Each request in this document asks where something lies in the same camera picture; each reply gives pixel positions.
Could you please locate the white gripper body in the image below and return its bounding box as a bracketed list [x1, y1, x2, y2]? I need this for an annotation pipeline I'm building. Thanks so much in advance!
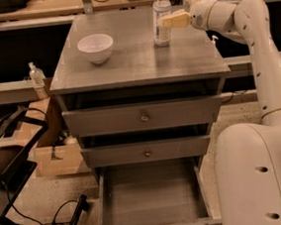
[189, 0, 217, 31]

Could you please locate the clear pump dispenser bottle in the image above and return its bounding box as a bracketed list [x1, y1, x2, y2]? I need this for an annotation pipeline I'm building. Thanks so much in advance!
[29, 62, 46, 85]

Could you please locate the cardboard box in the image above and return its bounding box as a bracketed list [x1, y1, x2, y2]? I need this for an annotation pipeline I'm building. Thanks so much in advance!
[27, 77, 90, 177]

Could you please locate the grey open bottom drawer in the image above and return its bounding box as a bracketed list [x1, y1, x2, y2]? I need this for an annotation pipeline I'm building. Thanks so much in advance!
[98, 157, 222, 225]

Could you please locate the black floor cable left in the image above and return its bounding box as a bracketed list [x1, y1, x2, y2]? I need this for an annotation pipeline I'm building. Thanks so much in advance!
[2, 176, 83, 225]

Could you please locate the grey middle drawer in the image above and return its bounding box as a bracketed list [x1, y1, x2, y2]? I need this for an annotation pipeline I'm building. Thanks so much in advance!
[81, 135, 210, 168]

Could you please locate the clear plastic water bottle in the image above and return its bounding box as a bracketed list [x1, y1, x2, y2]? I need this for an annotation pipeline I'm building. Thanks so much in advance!
[152, 0, 171, 46]

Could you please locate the grey top drawer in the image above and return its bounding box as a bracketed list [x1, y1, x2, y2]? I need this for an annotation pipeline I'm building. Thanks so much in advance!
[62, 95, 222, 137]

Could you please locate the small white spray bottle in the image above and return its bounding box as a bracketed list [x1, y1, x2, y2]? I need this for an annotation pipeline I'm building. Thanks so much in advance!
[211, 35, 220, 57]

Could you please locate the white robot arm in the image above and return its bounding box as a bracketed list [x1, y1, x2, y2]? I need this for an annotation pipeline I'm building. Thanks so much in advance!
[159, 0, 281, 225]

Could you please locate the grey wooden drawer cabinet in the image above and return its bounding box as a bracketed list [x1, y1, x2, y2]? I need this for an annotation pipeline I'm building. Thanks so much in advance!
[42, 0, 240, 190]

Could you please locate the white ceramic bowl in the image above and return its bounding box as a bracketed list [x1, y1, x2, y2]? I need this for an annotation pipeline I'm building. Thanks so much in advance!
[77, 34, 114, 64]

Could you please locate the black metal cart frame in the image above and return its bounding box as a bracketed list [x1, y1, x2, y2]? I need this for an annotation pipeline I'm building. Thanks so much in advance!
[0, 106, 89, 225]

